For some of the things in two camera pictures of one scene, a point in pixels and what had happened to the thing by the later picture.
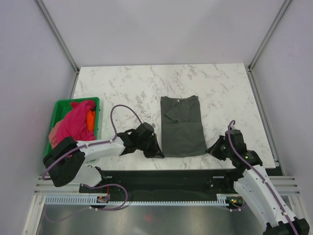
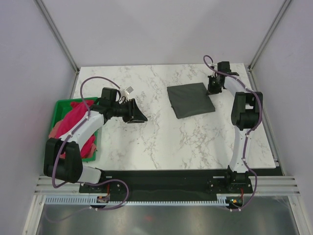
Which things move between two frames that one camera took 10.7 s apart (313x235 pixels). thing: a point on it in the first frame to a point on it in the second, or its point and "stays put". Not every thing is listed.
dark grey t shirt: x=182 y=131 to x=190 y=100
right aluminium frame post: x=286 y=3 stays put
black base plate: x=164 y=184 stays put
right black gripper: x=213 y=150 to x=211 y=90
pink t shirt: x=75 y=124 stays put
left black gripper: x=159 y=154 to x=133 y=113
